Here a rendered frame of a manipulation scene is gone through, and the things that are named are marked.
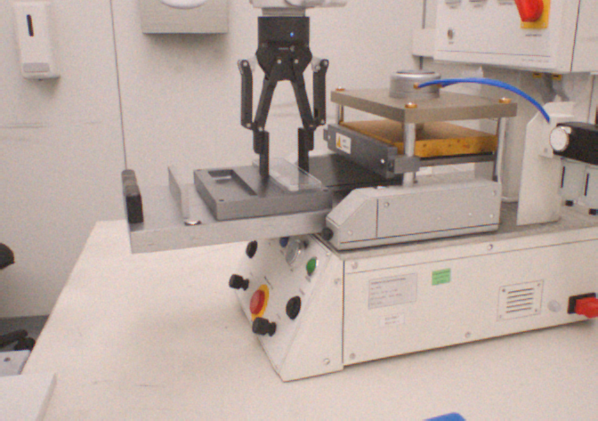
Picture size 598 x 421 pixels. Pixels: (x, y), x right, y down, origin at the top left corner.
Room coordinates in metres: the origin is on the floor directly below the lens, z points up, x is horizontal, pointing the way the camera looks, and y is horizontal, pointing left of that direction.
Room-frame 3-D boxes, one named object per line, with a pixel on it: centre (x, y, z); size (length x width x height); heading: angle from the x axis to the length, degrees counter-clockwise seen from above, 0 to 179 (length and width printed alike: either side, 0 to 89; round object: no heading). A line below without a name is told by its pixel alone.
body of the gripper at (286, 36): (0.87, 0.02, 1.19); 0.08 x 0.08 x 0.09
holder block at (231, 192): (0.86, 0.06, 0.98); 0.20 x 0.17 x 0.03; 18
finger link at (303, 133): (0.88, -0.01, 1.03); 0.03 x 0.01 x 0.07; 19
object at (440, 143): (0.93, -0.19, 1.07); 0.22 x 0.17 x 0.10; 18
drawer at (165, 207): (0.84, 0.10, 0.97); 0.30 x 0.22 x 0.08; 108
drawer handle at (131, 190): (0.80, 0.23, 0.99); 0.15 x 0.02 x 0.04; 18
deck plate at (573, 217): (0.95, -0.22, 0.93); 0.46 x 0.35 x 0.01; 108
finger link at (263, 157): (0.86, 0.05, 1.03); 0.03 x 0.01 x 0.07; 19
